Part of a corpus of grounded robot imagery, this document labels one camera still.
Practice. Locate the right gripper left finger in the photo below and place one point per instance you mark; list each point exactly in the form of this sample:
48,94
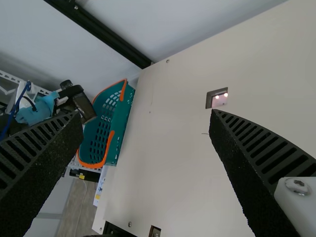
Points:
32,172

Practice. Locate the small square scanner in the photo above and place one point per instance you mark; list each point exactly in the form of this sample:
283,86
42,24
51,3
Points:
218,98

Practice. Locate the white metal shelf rack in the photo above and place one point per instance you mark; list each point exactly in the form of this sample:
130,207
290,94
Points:
5,76

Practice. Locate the dark coffee bottle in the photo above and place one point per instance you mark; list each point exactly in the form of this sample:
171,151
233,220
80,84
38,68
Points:
85,106

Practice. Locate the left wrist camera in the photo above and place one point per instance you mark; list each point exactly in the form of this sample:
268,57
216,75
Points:
23,102

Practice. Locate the black post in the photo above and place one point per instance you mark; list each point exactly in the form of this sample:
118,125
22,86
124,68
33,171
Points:
111,32

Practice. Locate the teal shopping basket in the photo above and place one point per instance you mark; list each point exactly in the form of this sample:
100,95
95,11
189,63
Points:
123,116

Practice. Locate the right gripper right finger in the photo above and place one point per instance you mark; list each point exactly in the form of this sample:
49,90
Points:
251,160

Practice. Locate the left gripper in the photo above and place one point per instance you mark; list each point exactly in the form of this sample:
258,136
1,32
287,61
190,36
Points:
39,111

